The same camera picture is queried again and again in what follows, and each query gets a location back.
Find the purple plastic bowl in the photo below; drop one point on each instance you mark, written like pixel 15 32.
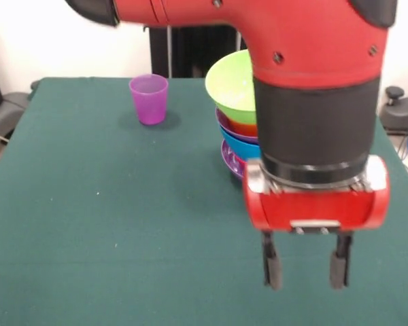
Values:
pixel 229 159
pixel 222 124

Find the deep blue plastic bowl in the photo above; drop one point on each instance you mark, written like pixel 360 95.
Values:
pixel 241 146

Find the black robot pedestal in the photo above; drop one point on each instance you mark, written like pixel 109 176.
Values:
pixel 197 51

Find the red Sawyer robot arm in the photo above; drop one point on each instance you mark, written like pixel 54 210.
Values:
pixel 309 68

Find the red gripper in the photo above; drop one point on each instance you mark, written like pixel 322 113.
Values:
pixel 316 207

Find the orange ribbed plastic bowl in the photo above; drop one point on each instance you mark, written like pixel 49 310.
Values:
pixel 245 128

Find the grey stand foot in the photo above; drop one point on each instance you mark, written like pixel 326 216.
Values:
pixel 7 112

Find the black stand foot with knob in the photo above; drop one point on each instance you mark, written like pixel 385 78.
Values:
pixel 403 112

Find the dark green tablecloth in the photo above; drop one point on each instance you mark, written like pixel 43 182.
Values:
pixel 122 271

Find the purple plastic cup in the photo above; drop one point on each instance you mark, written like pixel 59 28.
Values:
pixel 149 105

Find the green plastic bowl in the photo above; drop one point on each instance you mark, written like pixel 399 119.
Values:
pixel 231 85

